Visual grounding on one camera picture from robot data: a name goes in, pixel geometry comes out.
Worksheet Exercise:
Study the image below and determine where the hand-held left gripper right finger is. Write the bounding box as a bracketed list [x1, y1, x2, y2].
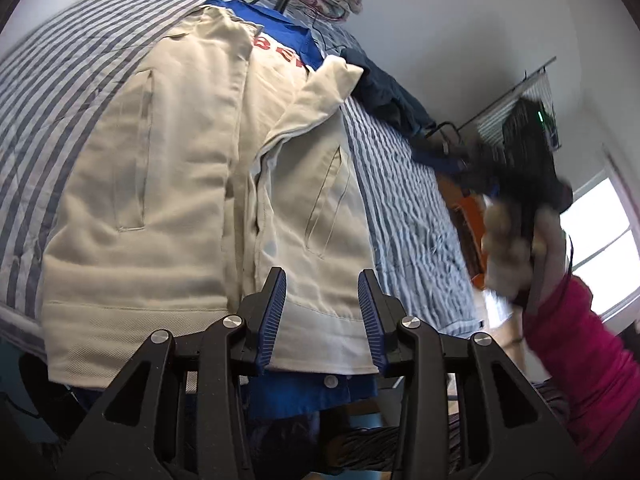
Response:
[357, 268, 586, 480]

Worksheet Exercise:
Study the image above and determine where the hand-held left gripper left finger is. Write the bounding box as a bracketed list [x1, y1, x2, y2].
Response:
[60, 266, 287, 480]

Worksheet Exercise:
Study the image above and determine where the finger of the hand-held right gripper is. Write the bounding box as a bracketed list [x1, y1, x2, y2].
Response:
[460, 142, 503, 197]

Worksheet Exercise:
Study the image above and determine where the cream and blue jacket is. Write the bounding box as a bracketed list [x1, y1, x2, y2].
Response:
[40, 0, 381, 421]

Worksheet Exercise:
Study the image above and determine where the person's right hand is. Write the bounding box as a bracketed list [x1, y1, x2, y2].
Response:
[482, 205, 563, 302]

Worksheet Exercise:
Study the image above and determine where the orange wooden furniture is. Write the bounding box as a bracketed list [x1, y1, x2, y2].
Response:
[440, 180, 488, 291]

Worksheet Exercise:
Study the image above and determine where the white slatted blind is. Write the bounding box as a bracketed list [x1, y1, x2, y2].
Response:
[460, 57, 558, 153]

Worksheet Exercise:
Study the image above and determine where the bright window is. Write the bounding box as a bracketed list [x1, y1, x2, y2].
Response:
[560, 170, 640, 321]

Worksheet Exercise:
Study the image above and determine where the dark blue cloth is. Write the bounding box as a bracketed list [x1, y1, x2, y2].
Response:
[340, 49, 466, 171]

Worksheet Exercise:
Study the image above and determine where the blue white striped blanket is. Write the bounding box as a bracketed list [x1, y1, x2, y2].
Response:
[0, 0, 483, 351]

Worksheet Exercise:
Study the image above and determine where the black cable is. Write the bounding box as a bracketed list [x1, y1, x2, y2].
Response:
[424, 120, 467, 157]

